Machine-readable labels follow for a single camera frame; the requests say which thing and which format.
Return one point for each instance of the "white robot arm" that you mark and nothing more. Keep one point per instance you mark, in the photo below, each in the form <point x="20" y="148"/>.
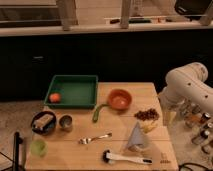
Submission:
<point x="186" y="83"/>

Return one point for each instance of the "green plastic tray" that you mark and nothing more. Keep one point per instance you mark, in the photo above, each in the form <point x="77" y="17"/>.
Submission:
<point x="76" y="91"/>

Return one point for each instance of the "pile of red grapes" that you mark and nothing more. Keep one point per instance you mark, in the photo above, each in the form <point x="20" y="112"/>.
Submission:
<point x="150" y="114"/>

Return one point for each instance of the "orange fruit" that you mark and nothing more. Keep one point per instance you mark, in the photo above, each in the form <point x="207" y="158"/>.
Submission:
<point x="55" y="98"/>

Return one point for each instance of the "small metal cup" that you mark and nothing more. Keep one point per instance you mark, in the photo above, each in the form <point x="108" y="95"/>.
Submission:
<point x="65" y="123"/>

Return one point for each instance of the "grey cone funnel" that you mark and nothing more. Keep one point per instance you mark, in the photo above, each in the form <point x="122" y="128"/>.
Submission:
<point x="138" y="141"/>

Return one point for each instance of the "white black dish brush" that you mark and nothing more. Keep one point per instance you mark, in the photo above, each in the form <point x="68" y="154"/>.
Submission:
<point x="109" y="156"/>

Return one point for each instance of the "dark bowl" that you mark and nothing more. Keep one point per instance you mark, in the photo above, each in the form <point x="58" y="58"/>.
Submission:
<point x="49" y="128"/>

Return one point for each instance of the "beige sponge block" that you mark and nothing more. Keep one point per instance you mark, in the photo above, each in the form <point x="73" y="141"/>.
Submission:
<point x="42" y="121"/>

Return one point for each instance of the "light green plastic cup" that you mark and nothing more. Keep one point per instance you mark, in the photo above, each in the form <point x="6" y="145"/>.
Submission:
<point x="38" y="147"/>

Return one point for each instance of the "black stand with cable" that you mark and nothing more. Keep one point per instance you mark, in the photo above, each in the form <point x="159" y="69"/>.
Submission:
<point x="15" y="159"/>

